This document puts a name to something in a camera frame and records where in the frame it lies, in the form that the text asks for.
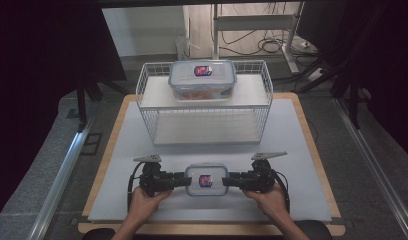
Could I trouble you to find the black curtain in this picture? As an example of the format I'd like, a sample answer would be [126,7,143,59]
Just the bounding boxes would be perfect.
[0,0,128,221]
[296,0,408,161]

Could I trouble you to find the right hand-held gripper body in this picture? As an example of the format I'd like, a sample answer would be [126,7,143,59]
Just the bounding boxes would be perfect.
[241,151,288,194]

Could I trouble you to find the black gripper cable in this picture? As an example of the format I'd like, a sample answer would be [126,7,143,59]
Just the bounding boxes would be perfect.
[126,161,144,212]
[271,169,291,214]

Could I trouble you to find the white wire shelf rack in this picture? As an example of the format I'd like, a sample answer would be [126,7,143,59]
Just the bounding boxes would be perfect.
[135,59,274,147]

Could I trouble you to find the pale grey table mat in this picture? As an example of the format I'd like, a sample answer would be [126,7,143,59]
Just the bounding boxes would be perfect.
[87,98,333,224]

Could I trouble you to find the aluminium rail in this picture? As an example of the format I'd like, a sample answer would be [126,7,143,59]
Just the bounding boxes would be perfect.
[27,124,95,240]
[334,97,408,240]

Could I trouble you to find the person's leg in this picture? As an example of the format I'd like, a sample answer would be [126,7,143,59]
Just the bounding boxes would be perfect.
[81,227,117,240]
[293,219,334,240]

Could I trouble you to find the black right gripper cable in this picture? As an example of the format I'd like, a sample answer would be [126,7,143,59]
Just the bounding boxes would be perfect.
[271,169,291,214]

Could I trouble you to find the person's right leg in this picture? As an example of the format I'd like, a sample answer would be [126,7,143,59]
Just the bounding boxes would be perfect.
[293,219,334,240]

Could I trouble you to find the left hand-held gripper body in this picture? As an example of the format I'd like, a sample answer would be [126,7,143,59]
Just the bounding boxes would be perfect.
[133,153,176,197]

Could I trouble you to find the black floor cables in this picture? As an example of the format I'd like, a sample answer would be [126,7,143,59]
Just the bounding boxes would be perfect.
[221,29,315,58]

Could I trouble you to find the clear plastic object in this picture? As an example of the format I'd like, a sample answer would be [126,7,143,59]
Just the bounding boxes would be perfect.
[175,34,200,62]

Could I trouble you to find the white desk frame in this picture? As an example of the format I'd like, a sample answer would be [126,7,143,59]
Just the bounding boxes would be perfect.
[211,2,301,75]

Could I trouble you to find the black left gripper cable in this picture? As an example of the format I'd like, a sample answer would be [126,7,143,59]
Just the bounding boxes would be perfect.
[126,161,144,212]

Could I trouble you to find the small clear food container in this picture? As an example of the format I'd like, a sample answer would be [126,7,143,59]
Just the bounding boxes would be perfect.
[185,163,230,197]

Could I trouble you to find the person's left leg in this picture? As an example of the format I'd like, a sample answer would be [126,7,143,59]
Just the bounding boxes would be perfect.
[81,227,117,240]

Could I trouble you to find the white power strip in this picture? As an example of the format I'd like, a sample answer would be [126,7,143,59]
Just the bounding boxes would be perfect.
[306,67,327,83]

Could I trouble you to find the black metal stand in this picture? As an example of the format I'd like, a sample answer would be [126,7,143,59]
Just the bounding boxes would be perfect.
[75,75,105,132]
[331,71,364,130]

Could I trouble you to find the large clear food container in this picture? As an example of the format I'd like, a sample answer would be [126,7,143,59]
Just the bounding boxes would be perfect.
[167,59,238,102]

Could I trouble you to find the person's left hand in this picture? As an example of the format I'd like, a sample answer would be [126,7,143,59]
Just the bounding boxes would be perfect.
[127,186,173,223]

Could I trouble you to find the person's right hand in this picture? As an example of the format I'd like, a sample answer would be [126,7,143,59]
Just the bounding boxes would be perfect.
[242,184,290,225]

